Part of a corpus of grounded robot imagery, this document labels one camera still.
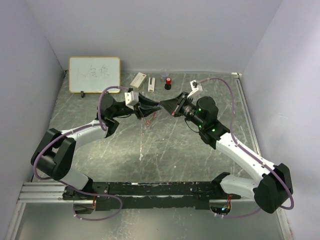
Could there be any grey keyring holder red handle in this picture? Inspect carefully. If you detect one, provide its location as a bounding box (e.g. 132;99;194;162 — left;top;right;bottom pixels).
145;112;157;129

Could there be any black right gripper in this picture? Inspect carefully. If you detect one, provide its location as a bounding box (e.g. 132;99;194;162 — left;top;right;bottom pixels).
159;91;205;129

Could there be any red and black stamp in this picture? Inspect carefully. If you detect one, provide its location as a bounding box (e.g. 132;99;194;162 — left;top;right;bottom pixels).
164;77;172;90

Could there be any clear plastic cup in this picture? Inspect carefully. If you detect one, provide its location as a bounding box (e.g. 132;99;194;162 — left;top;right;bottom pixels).
160;69;169;81

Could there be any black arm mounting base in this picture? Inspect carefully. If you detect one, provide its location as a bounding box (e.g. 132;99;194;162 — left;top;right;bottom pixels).
62;181;228;211

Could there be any white and green carton box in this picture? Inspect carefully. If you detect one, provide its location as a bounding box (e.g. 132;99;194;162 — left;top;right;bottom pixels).
130;72;147;90

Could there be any small whiteboard with yellow frame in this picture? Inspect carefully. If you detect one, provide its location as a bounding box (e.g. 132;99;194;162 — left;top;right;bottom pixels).
68;56;121;94

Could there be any white stapler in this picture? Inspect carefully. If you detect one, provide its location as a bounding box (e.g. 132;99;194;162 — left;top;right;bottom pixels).
148;77;156;93

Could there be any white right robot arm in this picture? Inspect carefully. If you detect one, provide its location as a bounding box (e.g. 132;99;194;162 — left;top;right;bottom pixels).
160;92;293;214

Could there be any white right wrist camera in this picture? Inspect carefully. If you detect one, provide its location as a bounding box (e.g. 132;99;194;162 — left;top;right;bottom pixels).
187;80;203;99

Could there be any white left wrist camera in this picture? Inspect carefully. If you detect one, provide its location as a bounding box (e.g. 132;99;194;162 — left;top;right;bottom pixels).
124;91;139;110

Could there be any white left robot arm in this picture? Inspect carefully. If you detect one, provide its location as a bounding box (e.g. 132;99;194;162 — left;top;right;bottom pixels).
30;91;160;200

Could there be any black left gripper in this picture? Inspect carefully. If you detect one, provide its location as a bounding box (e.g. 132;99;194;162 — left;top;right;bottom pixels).
112;92;162;120

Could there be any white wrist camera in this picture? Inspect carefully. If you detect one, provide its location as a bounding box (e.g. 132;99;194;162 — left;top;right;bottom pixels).
187;80;203;99
124;91;139;110

